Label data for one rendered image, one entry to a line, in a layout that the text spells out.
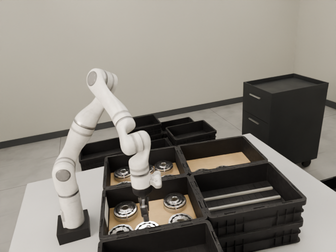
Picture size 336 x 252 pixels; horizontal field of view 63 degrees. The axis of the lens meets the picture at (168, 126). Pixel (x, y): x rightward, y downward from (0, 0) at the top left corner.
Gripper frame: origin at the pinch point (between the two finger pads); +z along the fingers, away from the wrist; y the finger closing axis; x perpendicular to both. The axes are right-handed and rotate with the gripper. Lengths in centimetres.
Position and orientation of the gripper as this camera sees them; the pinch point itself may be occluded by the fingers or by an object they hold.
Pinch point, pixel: (146, 213)
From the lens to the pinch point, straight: 113.5
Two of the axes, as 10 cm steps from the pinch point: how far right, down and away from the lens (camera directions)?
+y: 0.7, 4.0, -9.1
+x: 9.9, -1.1, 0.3
